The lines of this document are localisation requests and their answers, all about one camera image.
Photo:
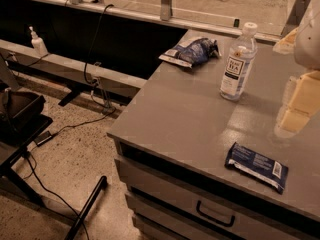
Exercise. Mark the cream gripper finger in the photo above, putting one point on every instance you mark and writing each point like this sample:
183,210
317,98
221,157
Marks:
301,101
286,44

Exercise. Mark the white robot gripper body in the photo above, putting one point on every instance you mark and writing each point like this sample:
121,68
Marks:
308,42

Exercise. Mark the blue rxbar chocolate wrapper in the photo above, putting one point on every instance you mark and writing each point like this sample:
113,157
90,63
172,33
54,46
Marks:
257,165

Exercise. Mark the clear plastic tea bottle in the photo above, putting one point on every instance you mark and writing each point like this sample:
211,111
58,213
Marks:
240,60

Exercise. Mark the white pump dispenser bottle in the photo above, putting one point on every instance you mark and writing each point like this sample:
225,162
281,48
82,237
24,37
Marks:
38,43

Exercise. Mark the crumpled blue chip bag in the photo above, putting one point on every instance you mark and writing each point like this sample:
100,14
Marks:
192,52

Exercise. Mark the grey cabinet drawer front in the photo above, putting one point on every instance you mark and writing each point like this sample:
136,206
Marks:
190,211

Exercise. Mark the small black power adapter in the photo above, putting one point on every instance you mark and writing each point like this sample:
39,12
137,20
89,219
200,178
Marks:
43,138

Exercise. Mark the grey metal ledge beam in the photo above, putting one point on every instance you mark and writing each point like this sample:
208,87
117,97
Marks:
112,81

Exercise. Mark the black metal stand leg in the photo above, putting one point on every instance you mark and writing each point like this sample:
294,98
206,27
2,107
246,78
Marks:
80,218

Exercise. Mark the black tray on stand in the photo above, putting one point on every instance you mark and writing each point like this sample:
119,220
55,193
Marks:
17,109

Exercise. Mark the grey angled metal bracket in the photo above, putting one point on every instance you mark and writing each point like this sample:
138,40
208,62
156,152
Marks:
297,12

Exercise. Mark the grey metal window post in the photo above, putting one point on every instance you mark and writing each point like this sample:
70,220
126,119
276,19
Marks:
166,10

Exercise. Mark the black drawer handle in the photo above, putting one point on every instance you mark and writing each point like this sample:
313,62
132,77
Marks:
217,214

